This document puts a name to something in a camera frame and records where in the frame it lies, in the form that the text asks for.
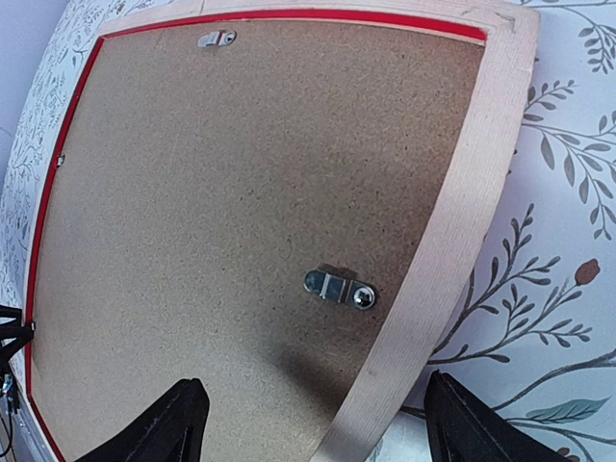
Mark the red wooden picture frame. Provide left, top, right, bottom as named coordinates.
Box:
left=25, top=1, right=540, bottom=461

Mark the aluminium front rail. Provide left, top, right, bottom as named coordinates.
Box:
left=1, top=366, right=55, bottom=462

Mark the floral patterned table mat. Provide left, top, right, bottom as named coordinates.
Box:
left=1, top=1, right=615, bottom=461

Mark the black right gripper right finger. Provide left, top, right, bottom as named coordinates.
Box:
left=425, top=371, right=570, bottom=462

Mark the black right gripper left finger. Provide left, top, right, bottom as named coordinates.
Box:
left=80, top=378, right=210, bottom=462

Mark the brown backing board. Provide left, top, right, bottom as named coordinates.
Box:
left=32, top=21, right=483, bottom=461

